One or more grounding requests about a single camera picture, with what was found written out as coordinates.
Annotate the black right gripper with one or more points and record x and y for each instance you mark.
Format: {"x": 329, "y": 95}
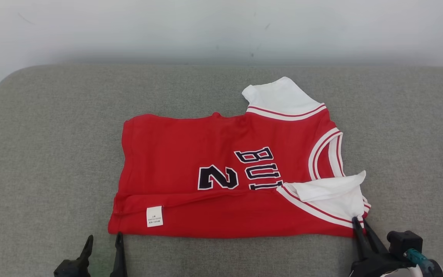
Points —
{"x": 375, "y": 265}

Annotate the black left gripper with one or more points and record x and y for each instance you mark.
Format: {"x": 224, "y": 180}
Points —
{"x": 71, "y": 269}

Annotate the red and white basketball jersey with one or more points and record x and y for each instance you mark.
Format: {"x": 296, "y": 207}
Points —
{"x": 190, "y": 154}

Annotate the grey fabric sofa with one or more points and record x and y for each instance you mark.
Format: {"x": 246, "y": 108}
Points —
{"x": 52, "y": 154}

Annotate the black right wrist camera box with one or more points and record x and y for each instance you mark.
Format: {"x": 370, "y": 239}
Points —
{"x": 404, "y": 242}

